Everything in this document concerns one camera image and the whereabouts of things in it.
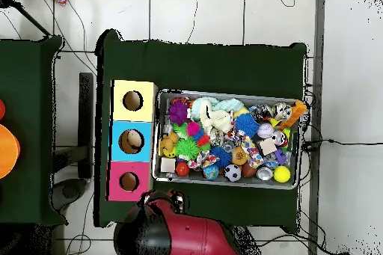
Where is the black cable with plug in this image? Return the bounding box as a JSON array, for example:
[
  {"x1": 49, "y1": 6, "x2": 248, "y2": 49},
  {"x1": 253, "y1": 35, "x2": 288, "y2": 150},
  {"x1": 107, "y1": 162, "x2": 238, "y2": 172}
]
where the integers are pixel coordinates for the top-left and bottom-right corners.
[{"x1": 301, "y1": 138, "x2": 383, "y2": 152}]

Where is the dark green table cloth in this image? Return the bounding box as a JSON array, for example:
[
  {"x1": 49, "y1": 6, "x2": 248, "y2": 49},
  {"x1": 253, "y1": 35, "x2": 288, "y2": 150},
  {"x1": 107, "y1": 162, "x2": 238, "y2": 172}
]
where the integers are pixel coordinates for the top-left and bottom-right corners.
[
  {"x1": 0, "y1": 35, "x2": 68, "y2": 227},
  {"x1": 93, "y1": 28, "x2": 307, "y2": 235}
]

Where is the yellow tennis ball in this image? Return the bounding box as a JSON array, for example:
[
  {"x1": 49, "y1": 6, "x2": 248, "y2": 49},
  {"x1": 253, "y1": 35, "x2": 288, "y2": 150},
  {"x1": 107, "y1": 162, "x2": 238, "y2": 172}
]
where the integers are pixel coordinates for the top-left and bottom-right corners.
[{"x1": 273, "y1": 165, "x2": 292, "y2": 183}]

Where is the wooden three-hole box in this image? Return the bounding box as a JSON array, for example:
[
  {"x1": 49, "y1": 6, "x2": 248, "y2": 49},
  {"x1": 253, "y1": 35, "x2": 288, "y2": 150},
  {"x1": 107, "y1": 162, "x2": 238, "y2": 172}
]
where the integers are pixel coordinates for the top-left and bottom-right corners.
[{"x1": 105, "y1": 79, "x2": 159, "y2": 202}]

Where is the cream fleece cloth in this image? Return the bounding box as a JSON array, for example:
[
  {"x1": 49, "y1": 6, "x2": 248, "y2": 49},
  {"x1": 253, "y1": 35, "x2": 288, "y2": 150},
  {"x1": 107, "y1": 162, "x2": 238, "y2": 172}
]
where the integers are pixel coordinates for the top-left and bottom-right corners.
[{"x1": 199, "y1": 103, "x2": 234, "y2": 135}]

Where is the orange-red smooth ball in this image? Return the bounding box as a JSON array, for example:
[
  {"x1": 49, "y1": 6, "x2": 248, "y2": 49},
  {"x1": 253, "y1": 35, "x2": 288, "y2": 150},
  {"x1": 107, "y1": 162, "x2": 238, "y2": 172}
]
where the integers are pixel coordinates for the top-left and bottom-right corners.
[{"x1": 175, "y1": 162, "x2": 191, "y2": 177}]

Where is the brown teddy bear plush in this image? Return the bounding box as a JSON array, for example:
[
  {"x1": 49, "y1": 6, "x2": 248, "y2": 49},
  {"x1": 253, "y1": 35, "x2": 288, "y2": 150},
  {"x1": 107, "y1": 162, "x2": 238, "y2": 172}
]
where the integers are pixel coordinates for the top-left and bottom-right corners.
[{"x1": 159, "y1": 132, "x2": 180, "y2": 156}]

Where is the pink spiky ball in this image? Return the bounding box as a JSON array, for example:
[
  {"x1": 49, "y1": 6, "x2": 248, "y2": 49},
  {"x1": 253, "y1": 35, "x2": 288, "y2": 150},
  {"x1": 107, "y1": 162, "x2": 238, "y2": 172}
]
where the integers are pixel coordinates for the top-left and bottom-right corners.
[{"x1": 186, "y1": 120, "x2": 202, "y2": 137}]

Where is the black panel stand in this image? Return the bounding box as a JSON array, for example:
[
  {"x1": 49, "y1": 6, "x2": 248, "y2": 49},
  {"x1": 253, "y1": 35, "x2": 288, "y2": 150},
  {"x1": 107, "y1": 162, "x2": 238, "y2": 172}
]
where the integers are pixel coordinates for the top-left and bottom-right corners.
[{"x1": 52, "y1": 72, "x2": 94, "y2": 179}]

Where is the green spiky ball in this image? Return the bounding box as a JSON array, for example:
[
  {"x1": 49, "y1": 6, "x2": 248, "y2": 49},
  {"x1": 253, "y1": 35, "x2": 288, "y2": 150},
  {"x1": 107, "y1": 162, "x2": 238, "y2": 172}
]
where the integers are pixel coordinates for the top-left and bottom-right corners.
[{"x1": 174, "y1": 137, "x2": 200, "y2": 161}]

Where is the grey floor cable cover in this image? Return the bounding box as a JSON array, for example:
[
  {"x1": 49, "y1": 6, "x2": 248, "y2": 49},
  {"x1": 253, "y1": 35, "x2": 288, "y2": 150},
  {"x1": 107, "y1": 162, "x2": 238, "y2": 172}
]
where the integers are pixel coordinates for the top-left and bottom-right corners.
[{"x1": 307, "y1": 0, "x2": 326, "y2": 255}]

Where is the black and white soccer ball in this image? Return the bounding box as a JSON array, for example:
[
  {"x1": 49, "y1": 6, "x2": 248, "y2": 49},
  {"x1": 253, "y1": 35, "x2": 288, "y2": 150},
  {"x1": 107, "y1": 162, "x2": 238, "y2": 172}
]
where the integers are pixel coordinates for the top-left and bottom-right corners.
[{"x1": 224, "y1": 164, "x2": 242, "y2": 182}]

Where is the purple spiky monster toy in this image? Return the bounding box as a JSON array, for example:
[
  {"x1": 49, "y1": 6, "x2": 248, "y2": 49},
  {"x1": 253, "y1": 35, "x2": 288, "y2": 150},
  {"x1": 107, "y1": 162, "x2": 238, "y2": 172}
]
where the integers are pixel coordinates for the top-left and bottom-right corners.
[{"x1": 166, "y1": 99, "x2": 190, "y2": 126}]

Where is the large orange round object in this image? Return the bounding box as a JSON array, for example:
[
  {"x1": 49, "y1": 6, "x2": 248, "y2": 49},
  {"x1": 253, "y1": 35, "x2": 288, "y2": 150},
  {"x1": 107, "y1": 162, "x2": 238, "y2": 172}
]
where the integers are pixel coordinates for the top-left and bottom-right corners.
[{"x1": 0, "y1": 123, "x2": 21, "y2": 180}]

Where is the metal mesh bin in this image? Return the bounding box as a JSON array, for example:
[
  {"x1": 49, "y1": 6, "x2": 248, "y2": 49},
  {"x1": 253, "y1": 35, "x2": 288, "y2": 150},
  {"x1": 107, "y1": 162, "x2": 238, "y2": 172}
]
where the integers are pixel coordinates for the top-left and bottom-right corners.
[{"x1": 151, "y1": 88, "x2": 301, "y2": 191}]

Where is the large blue spiky ball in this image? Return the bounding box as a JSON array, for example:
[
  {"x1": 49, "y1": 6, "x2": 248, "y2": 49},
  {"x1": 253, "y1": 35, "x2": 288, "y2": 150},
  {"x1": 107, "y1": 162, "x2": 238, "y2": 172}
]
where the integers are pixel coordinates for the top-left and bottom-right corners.
[{"x1": 233, "y1": 113, "x2": 260, "y2": 138}]

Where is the white baseball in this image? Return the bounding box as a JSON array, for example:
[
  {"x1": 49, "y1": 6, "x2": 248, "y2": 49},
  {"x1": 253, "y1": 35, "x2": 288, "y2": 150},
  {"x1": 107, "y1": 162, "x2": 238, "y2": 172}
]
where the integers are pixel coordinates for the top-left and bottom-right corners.
[{"x1": 257, "y1": 122, "x2": 275, "y2": 139}]

